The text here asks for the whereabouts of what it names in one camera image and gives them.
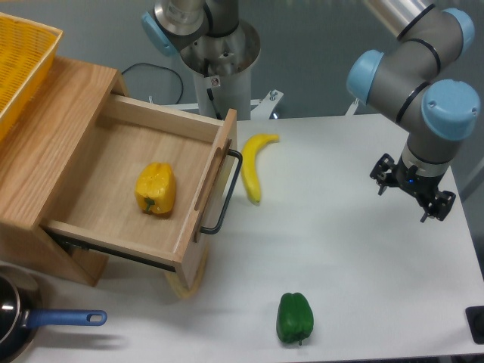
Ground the wooden drawer cabinet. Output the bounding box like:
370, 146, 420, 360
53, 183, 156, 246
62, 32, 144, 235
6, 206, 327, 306
1, 57, 128, 286

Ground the black corner device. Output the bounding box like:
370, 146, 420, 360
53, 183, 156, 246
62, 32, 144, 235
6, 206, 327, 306
465, 306, 484, 345

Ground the blue handled frying pan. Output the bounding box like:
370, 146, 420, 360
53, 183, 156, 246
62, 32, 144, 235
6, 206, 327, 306
1, 265, 107, 362

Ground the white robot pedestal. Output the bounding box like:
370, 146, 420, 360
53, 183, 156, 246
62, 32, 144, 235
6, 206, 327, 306
181, 20, 260, 120

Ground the wooden top drawer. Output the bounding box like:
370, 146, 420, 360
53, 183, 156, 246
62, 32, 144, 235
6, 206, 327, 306
42, 95, 237, 289

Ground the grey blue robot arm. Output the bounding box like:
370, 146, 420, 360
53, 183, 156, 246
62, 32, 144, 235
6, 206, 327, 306
141, 1, 481, 220

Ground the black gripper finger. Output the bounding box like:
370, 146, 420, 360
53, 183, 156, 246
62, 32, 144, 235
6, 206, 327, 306
418, 190, 456, 223
370, 154, 396, 195

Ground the bread slice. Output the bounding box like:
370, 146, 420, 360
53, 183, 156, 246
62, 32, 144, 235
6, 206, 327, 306
164, 243, 209, 299

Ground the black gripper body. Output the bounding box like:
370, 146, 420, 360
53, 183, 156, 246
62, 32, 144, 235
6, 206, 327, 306
392, 158, 445, 206

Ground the green bell pepper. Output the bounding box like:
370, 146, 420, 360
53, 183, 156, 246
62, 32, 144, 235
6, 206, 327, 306
276, 293, 315, 346

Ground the yellow banana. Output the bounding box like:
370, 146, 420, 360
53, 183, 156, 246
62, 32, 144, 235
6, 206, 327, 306
241, 134, 280, 205

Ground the yellow plastic basket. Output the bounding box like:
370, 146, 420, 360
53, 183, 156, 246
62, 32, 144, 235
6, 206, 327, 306
1, 13, 64, 139

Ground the yellow bell pepper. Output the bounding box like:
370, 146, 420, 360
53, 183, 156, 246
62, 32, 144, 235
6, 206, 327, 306
135, 162, 176, 215

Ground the black cable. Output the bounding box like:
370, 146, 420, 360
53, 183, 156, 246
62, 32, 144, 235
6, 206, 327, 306
120, 62, 185, 105

